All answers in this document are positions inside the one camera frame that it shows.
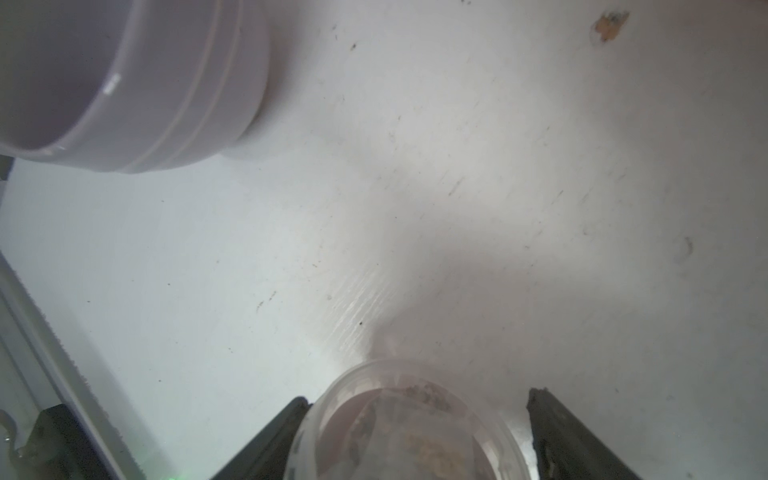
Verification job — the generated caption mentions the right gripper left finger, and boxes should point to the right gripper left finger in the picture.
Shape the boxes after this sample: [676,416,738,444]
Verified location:
[212,397,311,480]

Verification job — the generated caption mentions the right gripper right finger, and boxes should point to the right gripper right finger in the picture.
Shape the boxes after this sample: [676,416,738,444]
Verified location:
[526,388,639,480]

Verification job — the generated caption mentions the clear seed container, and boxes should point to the clear seed container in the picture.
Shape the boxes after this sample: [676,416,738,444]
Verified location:
[284,359,530,479]

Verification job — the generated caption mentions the lilac stacked bowls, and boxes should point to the lilac stacked bowls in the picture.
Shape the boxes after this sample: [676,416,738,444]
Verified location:
[1,1,270,173]

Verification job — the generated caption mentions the aluminium front rail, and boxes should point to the aluminium front rail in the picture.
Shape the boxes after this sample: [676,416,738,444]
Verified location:
[1,259,146,479]

